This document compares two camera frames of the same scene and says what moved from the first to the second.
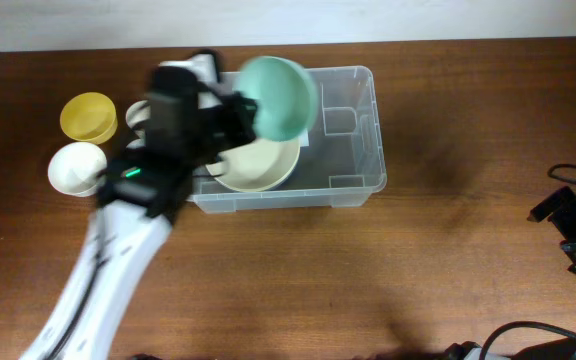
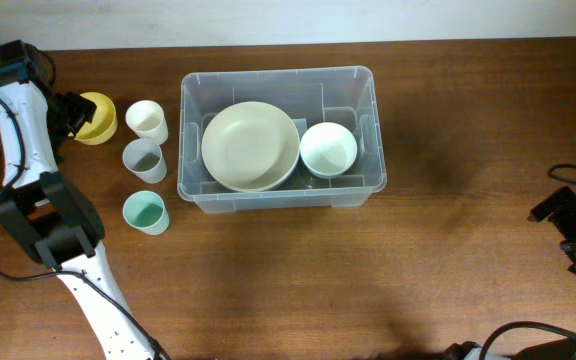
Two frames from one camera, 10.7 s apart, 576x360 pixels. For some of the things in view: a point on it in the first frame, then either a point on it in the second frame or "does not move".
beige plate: (257, 164) does not move
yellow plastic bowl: (89, 117) does not move
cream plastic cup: (137, 114) does not move
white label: (304, 138) → (301, 126)
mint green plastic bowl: (286, 100) → (329, 169)
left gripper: (240, 116) → (76, 107)
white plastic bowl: (73, 169) → (327, 148)
